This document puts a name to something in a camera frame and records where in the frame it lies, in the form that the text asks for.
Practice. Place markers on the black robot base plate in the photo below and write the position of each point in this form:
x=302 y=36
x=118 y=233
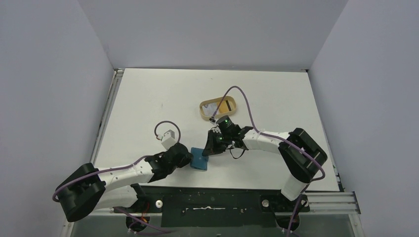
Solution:
x=206 y=207

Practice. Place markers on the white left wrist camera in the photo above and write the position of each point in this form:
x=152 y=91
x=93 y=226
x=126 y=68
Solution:
x=168 y=139

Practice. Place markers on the grey VIP card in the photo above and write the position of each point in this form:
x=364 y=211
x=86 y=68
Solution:
x=209 y=109

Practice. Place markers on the beige oval plastic tray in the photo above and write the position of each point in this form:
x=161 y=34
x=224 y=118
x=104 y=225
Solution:
x=231 y=100

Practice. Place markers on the teal leather card holder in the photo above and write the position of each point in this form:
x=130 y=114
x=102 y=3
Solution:
x=199 y=161

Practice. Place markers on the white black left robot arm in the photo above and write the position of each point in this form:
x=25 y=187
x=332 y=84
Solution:
x=89 y=188

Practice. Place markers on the aluminium frame rail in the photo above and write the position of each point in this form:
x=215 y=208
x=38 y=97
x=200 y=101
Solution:
x=115 y=82

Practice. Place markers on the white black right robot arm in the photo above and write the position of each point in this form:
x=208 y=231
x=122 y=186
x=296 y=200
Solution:
x=303 y=157

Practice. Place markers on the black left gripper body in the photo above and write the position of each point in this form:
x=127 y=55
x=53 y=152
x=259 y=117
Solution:
x=185 y=161

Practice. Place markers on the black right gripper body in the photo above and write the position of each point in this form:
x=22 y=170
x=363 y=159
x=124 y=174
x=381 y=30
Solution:
x=211 y=143

